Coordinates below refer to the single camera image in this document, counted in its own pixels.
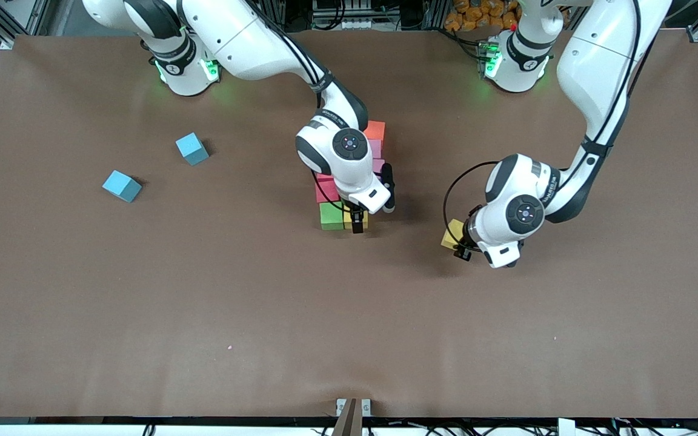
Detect green foam cube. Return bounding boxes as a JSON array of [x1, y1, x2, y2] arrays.
[[319, 202, 345, 231]]

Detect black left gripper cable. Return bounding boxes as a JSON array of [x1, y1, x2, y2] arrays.
[[443, 160, 500, 250]]

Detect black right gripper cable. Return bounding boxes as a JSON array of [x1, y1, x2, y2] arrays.
[[311, 170, 350, 213]]

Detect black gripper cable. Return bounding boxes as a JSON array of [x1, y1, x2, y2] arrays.
[[443, 160, 500, 250], [311, 170, 350, 213]]

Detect light blue foam cube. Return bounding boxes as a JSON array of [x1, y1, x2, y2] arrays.
[[175, 132, 210, 167], [101, 170, 143, 203]]

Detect metal bracket with post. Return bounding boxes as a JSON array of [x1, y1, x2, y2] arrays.
[[335, 397, 372, 436]]

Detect white power strip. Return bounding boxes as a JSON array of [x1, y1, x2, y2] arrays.
[[338, 17, 383, 32]]

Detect orange bagged items pile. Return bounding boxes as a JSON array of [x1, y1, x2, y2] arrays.
[[444, 0, 520, 32]]

